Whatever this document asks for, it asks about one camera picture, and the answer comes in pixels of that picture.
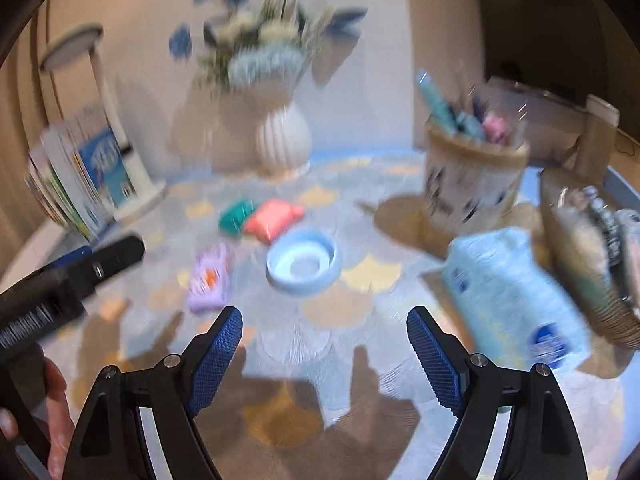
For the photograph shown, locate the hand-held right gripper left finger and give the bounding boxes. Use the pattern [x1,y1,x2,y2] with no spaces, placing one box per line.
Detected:
[62,306,244,480]

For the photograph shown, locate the white desk lamp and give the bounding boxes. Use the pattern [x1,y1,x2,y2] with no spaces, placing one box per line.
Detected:
[40,24,168,223]

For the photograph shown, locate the person's left hand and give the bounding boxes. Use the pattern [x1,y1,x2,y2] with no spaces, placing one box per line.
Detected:
[0,357,76,480]

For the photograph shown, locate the small pink object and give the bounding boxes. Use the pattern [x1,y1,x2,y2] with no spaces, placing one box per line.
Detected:
[482,112,516,143]

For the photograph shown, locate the blue white artificial flowers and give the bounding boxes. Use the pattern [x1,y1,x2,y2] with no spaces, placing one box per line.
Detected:
[167,0,368,96]

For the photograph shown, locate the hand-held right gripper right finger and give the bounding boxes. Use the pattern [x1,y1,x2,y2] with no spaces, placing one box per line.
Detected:
[406,306,588,480]

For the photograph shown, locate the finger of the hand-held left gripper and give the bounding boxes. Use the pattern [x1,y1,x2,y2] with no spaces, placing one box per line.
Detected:
[35,247,94,274]
[67,236,146,306]

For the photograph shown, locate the brown teddy bear plaid bow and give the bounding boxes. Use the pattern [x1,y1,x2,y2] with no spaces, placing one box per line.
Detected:
[557,187,621,301]

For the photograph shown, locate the light blue bowl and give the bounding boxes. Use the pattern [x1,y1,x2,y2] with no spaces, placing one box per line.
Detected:
[265,228,342,298]

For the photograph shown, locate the fan pattern table mat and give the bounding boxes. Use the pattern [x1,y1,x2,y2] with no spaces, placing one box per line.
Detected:
[15,152,640,480]

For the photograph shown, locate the pink soft pouch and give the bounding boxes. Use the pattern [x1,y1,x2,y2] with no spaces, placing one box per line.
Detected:
[243,199,306,246]

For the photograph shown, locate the row of standing books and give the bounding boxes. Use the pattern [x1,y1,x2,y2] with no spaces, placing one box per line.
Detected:
[27,107,138,243]

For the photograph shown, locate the green soft pouch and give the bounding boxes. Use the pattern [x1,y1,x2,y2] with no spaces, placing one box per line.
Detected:
[218,199,258,236]

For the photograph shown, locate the blue tissue pack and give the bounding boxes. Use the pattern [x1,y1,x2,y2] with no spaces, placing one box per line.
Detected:
[442,227,593,368]

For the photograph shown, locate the teal tube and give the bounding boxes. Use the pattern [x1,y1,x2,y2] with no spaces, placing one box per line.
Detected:
[417,70,471,133]

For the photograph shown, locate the purple soft packet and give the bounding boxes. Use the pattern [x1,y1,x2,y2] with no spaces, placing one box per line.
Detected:
[187,244,234,313]

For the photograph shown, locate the woven basket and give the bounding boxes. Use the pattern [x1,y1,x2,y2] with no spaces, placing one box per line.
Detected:
[540,167,640,348]

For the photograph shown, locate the white ribbed vase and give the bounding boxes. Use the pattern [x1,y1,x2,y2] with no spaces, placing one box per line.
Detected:
[255,102,313,176]

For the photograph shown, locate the beige patterned pen holder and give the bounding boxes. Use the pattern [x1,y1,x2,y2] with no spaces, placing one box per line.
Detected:
[422,122,531,238]

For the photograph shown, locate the white plush bear blue bow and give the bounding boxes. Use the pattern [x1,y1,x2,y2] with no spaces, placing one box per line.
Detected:
[615,210,640,286]

